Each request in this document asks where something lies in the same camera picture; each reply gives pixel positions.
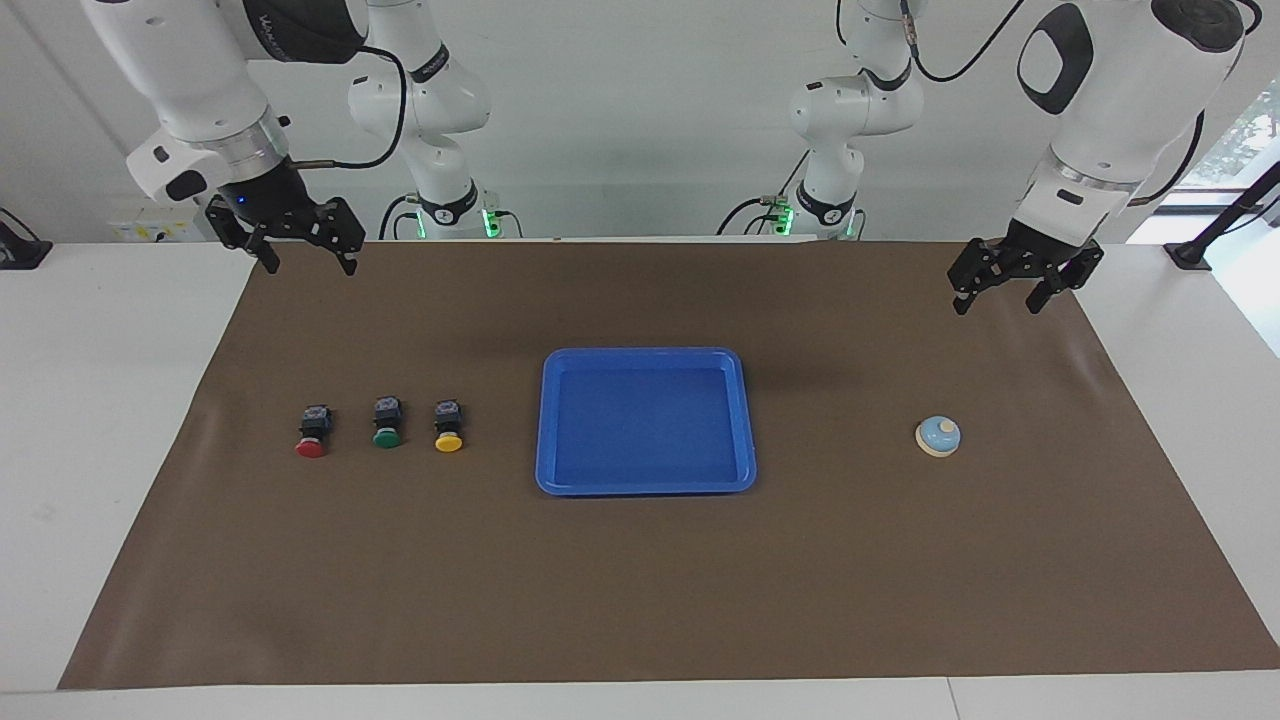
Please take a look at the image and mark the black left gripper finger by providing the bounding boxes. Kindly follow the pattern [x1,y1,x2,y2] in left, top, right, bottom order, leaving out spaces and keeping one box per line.
[948,238,1016,316]
[1027,245,1105,314]

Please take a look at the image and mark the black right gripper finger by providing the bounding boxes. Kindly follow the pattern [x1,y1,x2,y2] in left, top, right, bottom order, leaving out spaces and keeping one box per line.
[205,195,281,276]
[312,197,366,277]

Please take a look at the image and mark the light blue call bell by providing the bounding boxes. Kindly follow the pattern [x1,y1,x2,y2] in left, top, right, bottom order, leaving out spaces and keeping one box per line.
[915,415,963,459]

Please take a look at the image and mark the red push button switch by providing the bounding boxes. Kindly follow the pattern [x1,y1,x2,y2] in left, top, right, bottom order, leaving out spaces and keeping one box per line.
[295,404,333,459]

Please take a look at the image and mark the blue plastic tray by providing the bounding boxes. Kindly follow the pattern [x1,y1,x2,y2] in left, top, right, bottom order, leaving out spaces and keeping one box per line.
[534,347,758,498]

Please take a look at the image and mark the black stand with clamp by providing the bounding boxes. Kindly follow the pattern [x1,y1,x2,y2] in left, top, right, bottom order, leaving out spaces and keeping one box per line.
[1163,160,1280,273]

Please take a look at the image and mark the small black table clamp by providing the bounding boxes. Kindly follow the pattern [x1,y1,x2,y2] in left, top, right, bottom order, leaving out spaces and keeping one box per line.
[0,208,53,271]

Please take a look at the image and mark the bright window pane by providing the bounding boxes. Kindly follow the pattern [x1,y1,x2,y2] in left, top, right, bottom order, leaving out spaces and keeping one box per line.
[1180,85,1280,216]

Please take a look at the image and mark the brown table mat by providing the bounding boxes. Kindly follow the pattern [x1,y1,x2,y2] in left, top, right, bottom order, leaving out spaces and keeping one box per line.
[58,238,1280,691]

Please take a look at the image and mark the white wall outlet box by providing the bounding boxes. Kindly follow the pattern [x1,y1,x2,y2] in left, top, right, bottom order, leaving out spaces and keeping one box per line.
[108,207,216,243]

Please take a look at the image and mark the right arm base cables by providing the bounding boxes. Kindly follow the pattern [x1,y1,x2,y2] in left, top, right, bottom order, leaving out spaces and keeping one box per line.
[378,192,523,241]

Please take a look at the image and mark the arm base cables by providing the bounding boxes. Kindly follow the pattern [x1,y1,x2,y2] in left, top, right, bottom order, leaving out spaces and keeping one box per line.
[378,192,523,241]
[715,150,866,239]

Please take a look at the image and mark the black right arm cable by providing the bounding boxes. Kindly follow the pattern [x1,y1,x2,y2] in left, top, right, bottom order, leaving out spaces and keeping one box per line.
[290,45,409,171]

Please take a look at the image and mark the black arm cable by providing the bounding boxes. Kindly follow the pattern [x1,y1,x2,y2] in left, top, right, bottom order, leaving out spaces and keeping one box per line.
[900,0,1263,206]
[290,45,409,171]

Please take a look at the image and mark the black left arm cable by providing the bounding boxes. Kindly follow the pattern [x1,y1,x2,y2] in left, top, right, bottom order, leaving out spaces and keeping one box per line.
[900,0,1263,206]

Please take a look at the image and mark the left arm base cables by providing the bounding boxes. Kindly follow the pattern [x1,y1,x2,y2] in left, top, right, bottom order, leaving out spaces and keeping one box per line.
[715,150,866,239]

